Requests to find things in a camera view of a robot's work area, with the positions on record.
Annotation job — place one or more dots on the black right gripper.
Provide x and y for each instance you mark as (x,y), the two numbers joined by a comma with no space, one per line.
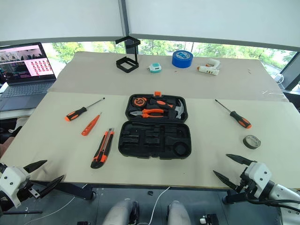
(245,185)

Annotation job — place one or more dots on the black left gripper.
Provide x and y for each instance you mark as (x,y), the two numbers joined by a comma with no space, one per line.
(32,191)

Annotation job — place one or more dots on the orange black screwdriver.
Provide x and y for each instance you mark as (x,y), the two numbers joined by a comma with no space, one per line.
(76,113)
(240,120)

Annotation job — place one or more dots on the orange black utility knife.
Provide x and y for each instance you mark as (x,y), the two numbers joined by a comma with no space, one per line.
(103,147)

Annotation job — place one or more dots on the orange test pen screwdriver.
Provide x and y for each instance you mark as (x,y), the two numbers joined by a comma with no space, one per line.
(90,125)

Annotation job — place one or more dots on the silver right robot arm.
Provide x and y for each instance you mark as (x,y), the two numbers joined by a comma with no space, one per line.
(286,194)

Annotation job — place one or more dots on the black tool case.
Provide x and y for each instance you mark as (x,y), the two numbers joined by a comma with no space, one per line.
(154,145)

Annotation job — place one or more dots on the dark electrical tape roll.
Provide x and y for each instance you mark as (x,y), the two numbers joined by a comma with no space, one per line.
(246,143)

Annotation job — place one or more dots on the beige paper table cover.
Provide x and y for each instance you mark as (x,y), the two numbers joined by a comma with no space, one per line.
(58,150)

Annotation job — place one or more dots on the thin black rod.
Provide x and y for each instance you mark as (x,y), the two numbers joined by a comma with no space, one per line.
(23,212)

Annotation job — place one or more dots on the black device with white plug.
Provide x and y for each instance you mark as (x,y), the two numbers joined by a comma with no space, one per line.
(208,220)

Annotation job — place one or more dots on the grey rounded robot knee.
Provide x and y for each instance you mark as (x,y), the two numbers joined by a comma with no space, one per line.
(179,212)
(119,211)

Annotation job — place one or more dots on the claw hammer orange grip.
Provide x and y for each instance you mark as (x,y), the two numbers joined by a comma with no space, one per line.
(179,110)

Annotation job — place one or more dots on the small black floor object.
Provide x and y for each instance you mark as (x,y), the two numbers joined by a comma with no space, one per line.
(150,193)

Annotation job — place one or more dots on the white glue gun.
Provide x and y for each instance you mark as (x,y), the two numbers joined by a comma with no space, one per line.
(208,69)

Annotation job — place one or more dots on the brown cardboard table sheet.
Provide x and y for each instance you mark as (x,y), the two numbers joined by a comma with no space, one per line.
(93,79)

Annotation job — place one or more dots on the orange black tape measure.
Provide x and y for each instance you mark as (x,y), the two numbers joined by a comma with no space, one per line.
(139,102)

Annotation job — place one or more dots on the dark grey laptop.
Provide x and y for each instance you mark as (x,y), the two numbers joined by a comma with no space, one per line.
(23,58)

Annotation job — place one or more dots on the blue tape roll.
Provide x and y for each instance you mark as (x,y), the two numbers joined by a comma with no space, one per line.
(181,62)

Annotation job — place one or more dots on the teal white tape measure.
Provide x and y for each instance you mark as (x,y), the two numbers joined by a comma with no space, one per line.
(155,68)

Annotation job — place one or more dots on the white roller blind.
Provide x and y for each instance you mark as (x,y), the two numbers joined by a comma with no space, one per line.
(58,16)
(211,18)

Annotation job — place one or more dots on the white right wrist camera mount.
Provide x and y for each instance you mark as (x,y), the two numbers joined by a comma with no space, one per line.
(260,173)

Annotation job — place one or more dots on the dark window frame post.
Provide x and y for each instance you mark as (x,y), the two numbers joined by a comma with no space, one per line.
(125,23)

